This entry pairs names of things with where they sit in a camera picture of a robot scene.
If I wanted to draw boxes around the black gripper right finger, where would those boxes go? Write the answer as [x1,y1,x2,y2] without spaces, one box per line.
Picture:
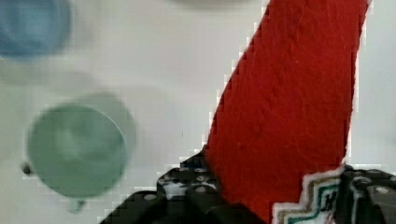
[335,165,396,224]

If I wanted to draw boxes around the green cup with handle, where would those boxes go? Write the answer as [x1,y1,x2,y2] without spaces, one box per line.
[26,92,135,214]

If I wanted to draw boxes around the blue round bowl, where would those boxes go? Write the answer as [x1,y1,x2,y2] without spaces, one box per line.
[0,0,71,60]

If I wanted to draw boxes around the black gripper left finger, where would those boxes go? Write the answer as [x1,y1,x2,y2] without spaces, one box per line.
[99,152,266,224]

